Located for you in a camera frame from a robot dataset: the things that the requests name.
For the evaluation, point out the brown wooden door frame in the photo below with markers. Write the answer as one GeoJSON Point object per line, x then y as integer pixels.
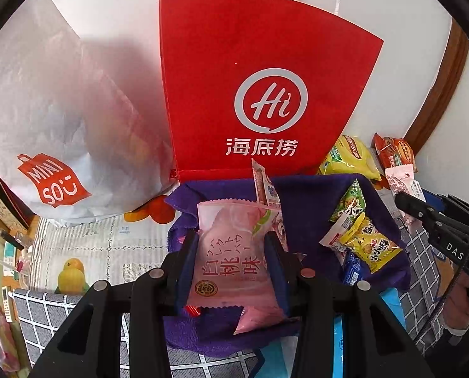
{"type": "Point", "coordinates": [439, 86]}

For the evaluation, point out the yellow chips bag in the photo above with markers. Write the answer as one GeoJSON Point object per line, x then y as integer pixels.
{"type": "Point", "coordinates": [348, 157]}

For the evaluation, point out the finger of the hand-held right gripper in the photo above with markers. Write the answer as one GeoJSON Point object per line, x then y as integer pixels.
{"type": "Point", "coordinates": [415, 208]}
{"type": "Point", "coordinates": [441, 202]}

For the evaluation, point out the blue tissue pack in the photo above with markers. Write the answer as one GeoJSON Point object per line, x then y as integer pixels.
{"type": "Point", "coordinates": [392, 303]}

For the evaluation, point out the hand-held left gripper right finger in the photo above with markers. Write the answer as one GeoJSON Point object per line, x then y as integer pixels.
{"type": "Point", "coordinates": [278, 275]}

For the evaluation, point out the green snack packet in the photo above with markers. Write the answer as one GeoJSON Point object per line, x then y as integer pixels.
{"type": "Point", "coordinates": [348, 201]}

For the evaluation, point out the orange chips bag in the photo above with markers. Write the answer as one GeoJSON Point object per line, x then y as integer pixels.
{"type": "Point", "coordinates": [396, 151]}

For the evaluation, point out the grey checked blanket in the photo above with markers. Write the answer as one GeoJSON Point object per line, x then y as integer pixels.
{"type": "Point", "coordinates": [45, 323]}

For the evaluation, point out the red paper bag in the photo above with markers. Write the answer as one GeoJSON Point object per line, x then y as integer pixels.
{"type": "Point", "coordinates": [218, 67]}

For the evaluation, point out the white plastic bag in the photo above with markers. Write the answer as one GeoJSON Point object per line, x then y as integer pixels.
{"type": "Point", "coordinates": [61, 106]}

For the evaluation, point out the purple towel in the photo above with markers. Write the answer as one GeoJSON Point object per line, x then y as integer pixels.
{"type": "Point", "coordinates": [305, 204]}

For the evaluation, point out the person's right forearm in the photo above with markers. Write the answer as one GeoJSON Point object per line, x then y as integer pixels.
{"type": "Point", "coordinates": [451, 338]}

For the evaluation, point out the person's right hand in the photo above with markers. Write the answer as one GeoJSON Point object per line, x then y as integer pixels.
{"type": "Point", "coordinates": [461, 307]}

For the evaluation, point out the pink white stick packet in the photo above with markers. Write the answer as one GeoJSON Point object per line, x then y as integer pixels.
{"type": "Point", "coordinates": [264, 189]}

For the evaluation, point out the yellow snack packet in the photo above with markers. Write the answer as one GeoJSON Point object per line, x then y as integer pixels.
{"type": "Point", "coordinates": [372, 244]}

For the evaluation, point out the blue snack packet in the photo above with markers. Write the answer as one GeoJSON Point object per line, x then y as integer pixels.
{"type": "Point", "coordinates": [354, 269]}

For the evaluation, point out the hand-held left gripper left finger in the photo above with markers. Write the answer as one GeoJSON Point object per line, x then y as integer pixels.
{"type": "Point", "coordinates": [188, 271]}

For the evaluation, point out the pale pink peach snack packet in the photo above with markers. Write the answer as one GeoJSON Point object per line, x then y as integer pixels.
{"type": "Point", "coordinates": [230, 256]}

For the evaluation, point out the patterned book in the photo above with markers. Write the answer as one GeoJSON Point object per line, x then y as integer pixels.
{"type": "Point", "coordinates": [2, 201]}

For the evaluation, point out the white red snack packet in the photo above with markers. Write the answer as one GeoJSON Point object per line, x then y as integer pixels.
{"type": "Point", "coordinates": [335, 234]}

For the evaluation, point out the white pink snack packet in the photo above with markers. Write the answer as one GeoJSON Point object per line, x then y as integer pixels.
{"type": "Point", "coordinates": [400, 179]}

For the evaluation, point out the white remote control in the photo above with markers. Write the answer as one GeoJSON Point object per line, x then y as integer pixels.
{"type": "Point", "coordinates": [6, 303]}

